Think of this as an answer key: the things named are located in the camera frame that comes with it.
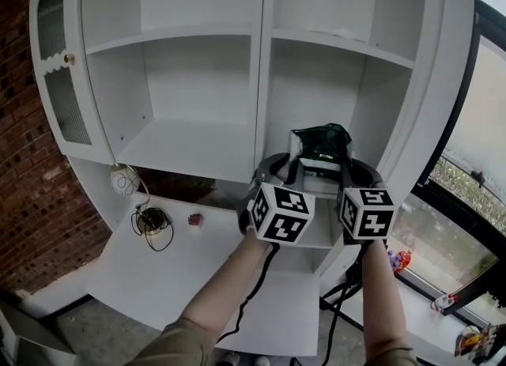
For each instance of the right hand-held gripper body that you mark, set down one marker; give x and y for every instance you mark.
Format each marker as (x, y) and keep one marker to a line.
(367, 214)

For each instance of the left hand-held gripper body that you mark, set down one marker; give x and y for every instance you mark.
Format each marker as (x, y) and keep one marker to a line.
(282, 214)

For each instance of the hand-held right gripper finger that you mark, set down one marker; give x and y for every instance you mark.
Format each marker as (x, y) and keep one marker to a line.
(345, 178)
(367, 176)

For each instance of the dark green and white bag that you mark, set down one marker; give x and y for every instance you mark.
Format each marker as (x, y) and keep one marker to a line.
(320, 143)

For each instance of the person's left forearm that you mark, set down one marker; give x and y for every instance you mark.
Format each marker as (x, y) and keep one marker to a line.
(225, 289)

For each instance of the person's right forearm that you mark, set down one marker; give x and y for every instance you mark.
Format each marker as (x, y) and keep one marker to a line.
(385, 297)

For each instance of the white desk hutch cabinet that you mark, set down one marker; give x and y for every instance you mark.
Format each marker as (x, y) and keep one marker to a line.
(158, 277)

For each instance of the white globe desk lamp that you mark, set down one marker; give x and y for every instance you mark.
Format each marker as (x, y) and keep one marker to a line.
(124, 180)

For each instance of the clear bottle blue cap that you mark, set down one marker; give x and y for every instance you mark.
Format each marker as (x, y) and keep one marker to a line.
(391, 261)

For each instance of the small red potted ornament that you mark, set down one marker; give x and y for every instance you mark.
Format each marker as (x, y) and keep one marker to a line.
(195, 223)

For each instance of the white window ledge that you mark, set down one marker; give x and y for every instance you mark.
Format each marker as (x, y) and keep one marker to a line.
(419, 317)

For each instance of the small white bottle red cap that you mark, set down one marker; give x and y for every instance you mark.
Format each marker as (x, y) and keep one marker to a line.
(439, 304)
(450, 300)

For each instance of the frosted open window sash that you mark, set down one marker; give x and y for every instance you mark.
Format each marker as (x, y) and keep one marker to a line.
(486, 119)

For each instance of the clear bag of snacks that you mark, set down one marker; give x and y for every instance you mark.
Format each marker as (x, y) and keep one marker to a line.
(474, 340)

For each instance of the white arched glass cabinet door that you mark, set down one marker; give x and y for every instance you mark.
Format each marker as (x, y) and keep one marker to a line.
(75, 119)

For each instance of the brass door knob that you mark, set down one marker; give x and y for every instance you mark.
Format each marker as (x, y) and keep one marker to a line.
(69, 59)

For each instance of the white side cabinet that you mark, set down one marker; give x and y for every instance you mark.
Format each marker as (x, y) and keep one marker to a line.
(35, 336)

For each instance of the black window frame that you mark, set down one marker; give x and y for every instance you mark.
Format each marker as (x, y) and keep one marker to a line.
(466, 208)

